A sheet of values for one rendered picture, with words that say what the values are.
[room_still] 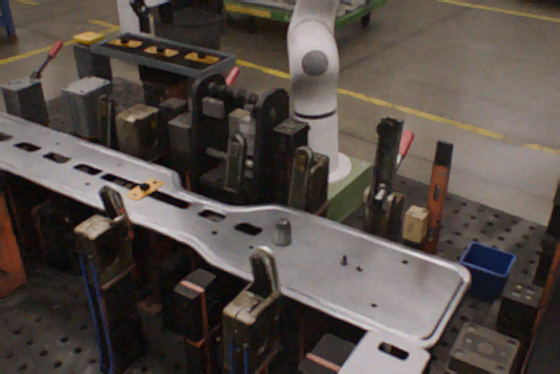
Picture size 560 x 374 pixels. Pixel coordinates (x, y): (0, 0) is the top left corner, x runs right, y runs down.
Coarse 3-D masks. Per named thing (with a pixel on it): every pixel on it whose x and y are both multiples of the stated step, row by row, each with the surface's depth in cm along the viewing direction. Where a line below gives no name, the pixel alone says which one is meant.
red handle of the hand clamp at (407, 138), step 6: (408, 132) 117; (402, 138) 117; (408, 138) 117; (402, 144) 116; (408, 144) 117; (402, 150) 116; (402, 156) 116; (384, 186) 114; (378, 192) 113; (378, 198) 113
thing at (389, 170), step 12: (384, 120) 107; (396, 120) 107; (384, 132) 105; (396, 132) 107; (384, 144) 110; (396, 144) 108; (384, 156) 110; (396, 156) 109; (384, 168) 111; (396, 168) 111; (372, 180) 112; (384, 180) 112; (372, 192) 113; (384, 192) 111; (372, 204) 114; (384, 204) 112
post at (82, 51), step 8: (80, 48) 165; (88, 48) 163; (80, 56) 166; (88, 56) 165; (96, 56) 166; (104, 56) 168; (80, 64) 168; (88, 64) 166; (96, 64) 166; (104, 64) 169; (80, 72) 169; (88, 72) 168; (96, 72) 167; (104, 72) 170; (112, 80) 173; (112, 88) 175; (120, 152) 185
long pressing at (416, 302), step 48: (0, 144) 146; (48, 144) 146; (96, 144) 145; (96, 192) 127; (192, 240) 113; (240, 240) 112; (336, 240) 112; (384, 240) 112; (288, 288) 101; (336, 288) 101; (384, 288) 101; (432, 288) 101; (432, 336) 92
